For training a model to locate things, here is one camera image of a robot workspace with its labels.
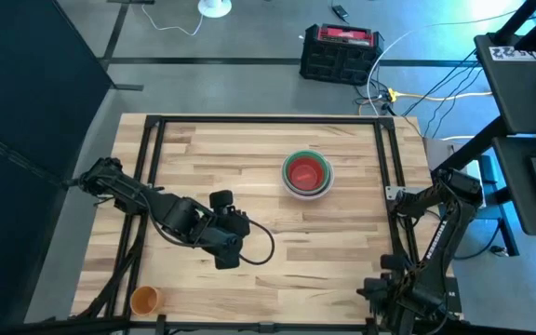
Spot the black table frame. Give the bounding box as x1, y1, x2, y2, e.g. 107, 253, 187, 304
70, 114, 421, 335

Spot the small orange bowl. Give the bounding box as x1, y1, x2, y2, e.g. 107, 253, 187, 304
288, 156, 326, 192

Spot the yellow extension cable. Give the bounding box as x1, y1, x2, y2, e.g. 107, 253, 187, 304
358, 87, 493, 115

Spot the silver metal bracket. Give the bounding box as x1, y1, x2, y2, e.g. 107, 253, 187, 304
384, 184, 419, 202

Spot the white fan cable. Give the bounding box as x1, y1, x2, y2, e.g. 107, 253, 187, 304
140, 3, 205, 37

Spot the large white bowl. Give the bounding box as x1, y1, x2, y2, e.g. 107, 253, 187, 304
280, 149, 336, 201

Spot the small black floor device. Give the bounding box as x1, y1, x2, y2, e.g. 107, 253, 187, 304
331, 3, 351, 22

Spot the white marker paper strip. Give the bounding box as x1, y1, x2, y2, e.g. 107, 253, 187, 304
488, 45, 536, 62

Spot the black and red toolbox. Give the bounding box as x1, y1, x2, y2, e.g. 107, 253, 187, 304
299, 22, 386, 87

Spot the green plastic bowl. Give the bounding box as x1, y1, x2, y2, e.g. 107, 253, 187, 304
282, 150, 333, 195

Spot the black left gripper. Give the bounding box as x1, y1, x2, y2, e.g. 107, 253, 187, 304
196, 189, 252, 271

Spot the orange plastic cup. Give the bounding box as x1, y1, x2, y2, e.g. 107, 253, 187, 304
129, 285, 165, 317

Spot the pink plastic bowl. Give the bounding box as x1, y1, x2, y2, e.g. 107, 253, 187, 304
281, 149, 335, 197

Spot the black floor cable bundle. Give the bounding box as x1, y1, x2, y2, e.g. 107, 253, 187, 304
400, 48, 483, 139

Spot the black side desk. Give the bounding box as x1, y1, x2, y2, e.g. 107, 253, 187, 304
474, 32, 536, 136
490, 134, 536, 237

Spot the long white floor cable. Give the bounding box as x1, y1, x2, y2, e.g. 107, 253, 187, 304
365, 7, 523, 117

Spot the large black partition panel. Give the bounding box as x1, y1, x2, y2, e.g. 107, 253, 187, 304
0, 0, 114, 335

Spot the white fan base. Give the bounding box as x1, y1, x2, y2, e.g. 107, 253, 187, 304
196, 0, 234, 20

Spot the black desk post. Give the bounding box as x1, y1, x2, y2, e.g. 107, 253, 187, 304
493, 0, 536, 46
430, 115, 509, 173

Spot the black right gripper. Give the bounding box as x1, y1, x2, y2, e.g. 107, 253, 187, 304
355, 254, 419, 333

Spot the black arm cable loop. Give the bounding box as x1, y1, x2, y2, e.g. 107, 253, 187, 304
237, 218, 277, 266

